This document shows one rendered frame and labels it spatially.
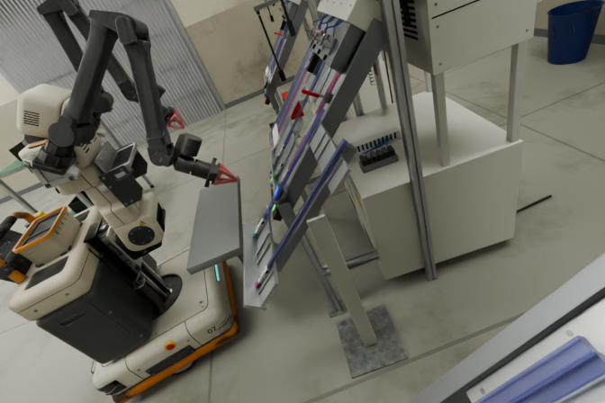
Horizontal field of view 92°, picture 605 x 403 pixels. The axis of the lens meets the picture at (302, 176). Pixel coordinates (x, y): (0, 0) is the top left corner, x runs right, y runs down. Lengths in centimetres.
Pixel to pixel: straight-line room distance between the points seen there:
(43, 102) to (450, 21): 131
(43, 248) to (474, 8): 174
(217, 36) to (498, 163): 431
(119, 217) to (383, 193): 109
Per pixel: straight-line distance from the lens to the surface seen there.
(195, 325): 164
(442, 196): 134
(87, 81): 112
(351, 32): 97
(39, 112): 133
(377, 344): 153
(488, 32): 113
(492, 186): 145
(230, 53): 502
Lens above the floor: 140
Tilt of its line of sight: 33 degrees down
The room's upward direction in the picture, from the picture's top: 23 degrees counter-clockwise
